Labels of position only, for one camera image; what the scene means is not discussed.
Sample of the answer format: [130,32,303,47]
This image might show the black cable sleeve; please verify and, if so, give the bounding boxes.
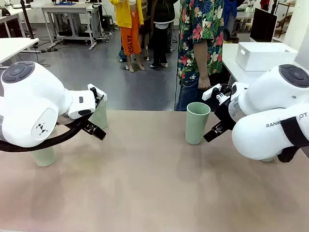
[0,113,96,153]
[277,116,309,163]

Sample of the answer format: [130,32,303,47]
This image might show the black computer monitor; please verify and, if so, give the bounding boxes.
[250,7,278,43]

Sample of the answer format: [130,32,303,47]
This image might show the black stand pole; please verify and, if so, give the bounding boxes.
[20,0,36,39]

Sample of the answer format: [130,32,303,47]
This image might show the grey metal-frame desk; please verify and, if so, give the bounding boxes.
[41,3,103,51]

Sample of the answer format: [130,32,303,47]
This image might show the person's right hand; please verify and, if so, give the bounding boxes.
[197,76,212,91]

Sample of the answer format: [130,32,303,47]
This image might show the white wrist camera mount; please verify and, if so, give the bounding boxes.
[202,84,222,101]
[87,83,108,107]

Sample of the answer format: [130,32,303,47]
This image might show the white desk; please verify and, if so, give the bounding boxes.
[0,37,41,67]

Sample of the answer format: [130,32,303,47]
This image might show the wooden chair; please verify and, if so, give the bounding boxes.
[276,12,293,38]

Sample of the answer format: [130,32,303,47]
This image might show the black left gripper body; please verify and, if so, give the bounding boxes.
[81,94,106,126]

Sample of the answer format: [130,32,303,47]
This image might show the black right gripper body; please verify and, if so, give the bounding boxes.
[214,96,237,129]

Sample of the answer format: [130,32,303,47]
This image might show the person in floral shirt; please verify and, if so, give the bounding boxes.
[177,0,225,83]

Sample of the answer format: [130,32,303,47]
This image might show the black stool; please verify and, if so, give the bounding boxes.
[101,14,114,32]

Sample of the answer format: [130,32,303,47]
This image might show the white plastic storage basket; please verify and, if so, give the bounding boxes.
[235,42,299,72]

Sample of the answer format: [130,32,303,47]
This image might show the mannequin yellow jacket orange shorts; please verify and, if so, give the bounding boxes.
[108,0,145,73]

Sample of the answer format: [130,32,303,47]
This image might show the mannequin in black clothes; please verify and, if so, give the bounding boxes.
[144,0,177,69]

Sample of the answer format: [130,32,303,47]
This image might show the person's right forearm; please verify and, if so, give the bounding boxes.
[195,53,209,78]

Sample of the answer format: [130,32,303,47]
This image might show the blue jeans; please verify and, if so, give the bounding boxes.
[175,79,206,112]

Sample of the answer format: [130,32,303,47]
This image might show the black floor cable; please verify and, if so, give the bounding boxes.
[35,45,51,68]

